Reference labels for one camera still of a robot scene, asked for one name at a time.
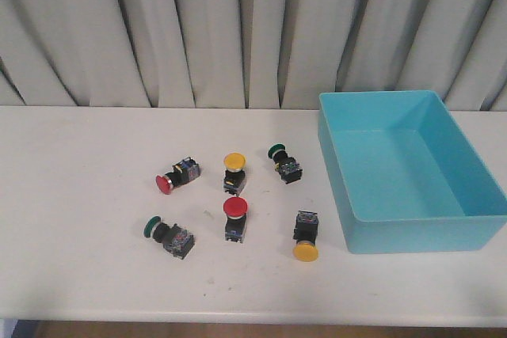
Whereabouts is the yellow button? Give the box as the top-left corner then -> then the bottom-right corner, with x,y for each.
292,211 -> 319,262
223,152 -> 246,196

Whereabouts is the red button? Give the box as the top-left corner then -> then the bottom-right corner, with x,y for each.
155,157 -> 200,195
223,196 -> 248,243

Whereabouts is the green button near box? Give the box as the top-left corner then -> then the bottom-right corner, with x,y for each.
268,143 -> 303,184

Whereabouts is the light blue plastic box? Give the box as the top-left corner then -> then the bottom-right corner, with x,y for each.
318,90 -> 506,254

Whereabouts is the yellow button lying front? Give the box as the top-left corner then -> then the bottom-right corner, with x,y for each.
292,211 -> 319,262

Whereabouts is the green button front left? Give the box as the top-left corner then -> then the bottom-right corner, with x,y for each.
143,215 -> 195,260

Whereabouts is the grey pleated curtain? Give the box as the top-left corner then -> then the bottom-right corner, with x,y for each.
1,0 -> 506,111

